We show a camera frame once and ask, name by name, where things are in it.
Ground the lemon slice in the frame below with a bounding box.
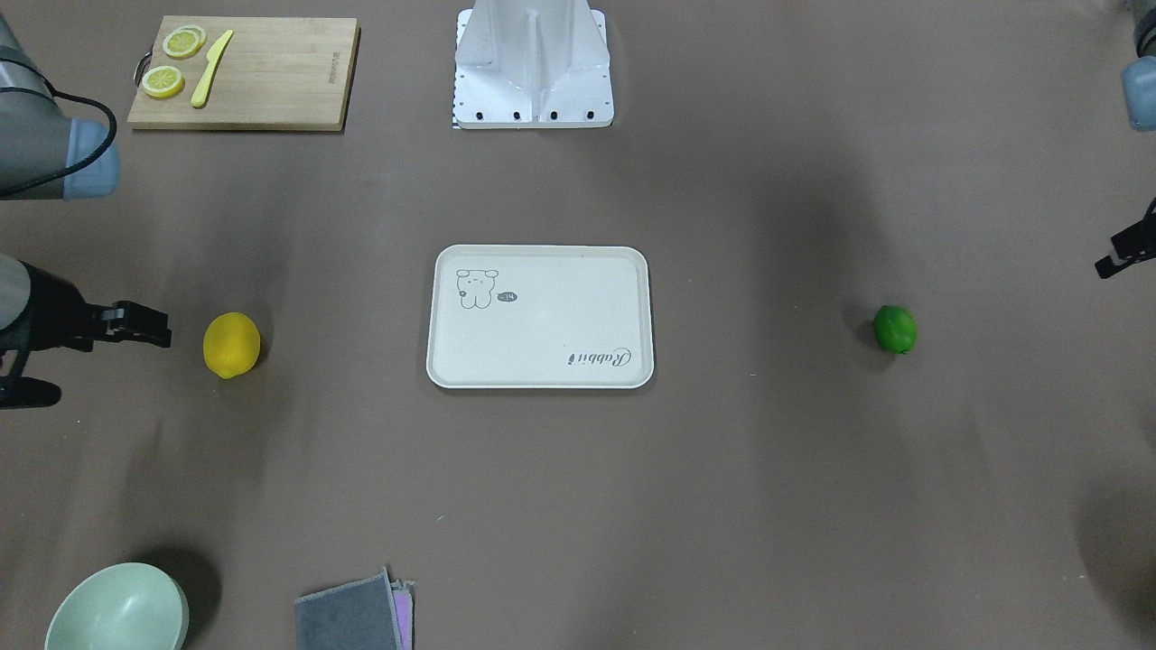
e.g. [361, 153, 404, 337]
[162, 25, 203, 60]
[181, 24, 207, 49]
[139, 65, 185, 99]

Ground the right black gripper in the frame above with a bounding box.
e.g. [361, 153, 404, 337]
[1, 260, 172, 353]

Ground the grey folded cloth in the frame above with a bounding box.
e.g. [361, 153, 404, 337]
[294, 571, 412, 649]

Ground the green bowl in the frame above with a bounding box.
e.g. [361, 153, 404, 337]
[43, 562, 190, 649]

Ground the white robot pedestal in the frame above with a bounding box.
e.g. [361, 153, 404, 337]
[452, 1, 615, 130]

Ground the yellow plastic knife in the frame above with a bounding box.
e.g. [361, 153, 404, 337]
[190, 29, 235, 108]

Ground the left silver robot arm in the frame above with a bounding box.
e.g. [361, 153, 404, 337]
[1095, 1, 1155, 280]

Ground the wooden cutting board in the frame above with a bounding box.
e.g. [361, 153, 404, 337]
[127, 14, 360, 133]

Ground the yellow lemon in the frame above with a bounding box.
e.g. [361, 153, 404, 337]
[202, 311, 264, 379]

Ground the white rabbit tray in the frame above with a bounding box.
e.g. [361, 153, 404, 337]
[425, 244, 654, 390]

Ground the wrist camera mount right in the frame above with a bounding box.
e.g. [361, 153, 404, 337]
[1, 350, 62, 409]

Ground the green lime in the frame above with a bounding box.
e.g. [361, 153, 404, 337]
[872, 304, 919, 355]

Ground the purple cloth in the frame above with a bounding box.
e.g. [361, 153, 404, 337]
[390, 581, 415, 650]

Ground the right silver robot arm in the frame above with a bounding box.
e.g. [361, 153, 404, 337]
[1, 22, 171, 350]

